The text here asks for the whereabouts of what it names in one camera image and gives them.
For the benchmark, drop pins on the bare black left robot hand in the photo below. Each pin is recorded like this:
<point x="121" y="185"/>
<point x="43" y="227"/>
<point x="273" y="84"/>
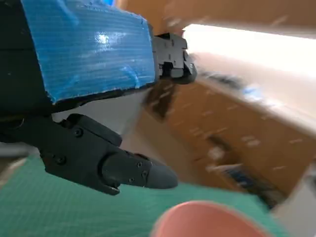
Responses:
<point x="86" y="49"/>

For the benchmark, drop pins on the pink bowl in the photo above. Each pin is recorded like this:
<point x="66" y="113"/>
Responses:
<point x="209" y="222"/>

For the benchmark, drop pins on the green cutting mat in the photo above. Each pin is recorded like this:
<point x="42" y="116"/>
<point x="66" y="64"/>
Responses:
<point x="61" y="209"/>

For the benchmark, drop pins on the open cardboard box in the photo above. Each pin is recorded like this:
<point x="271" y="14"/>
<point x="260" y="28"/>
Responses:
<point x="247" y="138"/>

